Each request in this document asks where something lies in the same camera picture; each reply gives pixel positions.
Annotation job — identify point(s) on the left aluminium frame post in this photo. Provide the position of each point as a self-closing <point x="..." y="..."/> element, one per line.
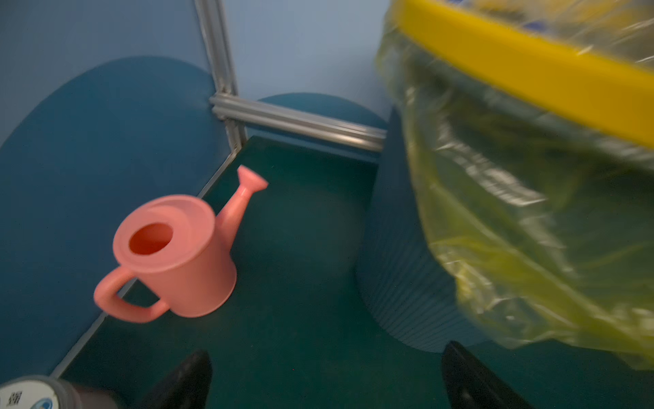
<point x="213" y="26"/>

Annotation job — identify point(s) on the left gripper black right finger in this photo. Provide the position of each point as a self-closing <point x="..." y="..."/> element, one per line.
<point x="471" y="385"/>

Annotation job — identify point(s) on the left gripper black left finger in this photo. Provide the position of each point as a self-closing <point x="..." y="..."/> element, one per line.
<point x="187" y="386"/>

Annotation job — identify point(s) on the yellow rim waste bin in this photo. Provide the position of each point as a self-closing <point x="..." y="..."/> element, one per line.
<point x="528" y="129"/>

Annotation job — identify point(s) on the aluminium back frame rail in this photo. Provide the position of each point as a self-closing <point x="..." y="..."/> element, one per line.
<point x="302" y="123"/>

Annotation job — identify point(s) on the round green lid jar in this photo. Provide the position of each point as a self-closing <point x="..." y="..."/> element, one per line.
<point x="34" y="392"/>

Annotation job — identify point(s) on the pink watering can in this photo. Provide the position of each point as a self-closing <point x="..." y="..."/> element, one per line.
<point x="174" y="255"/>

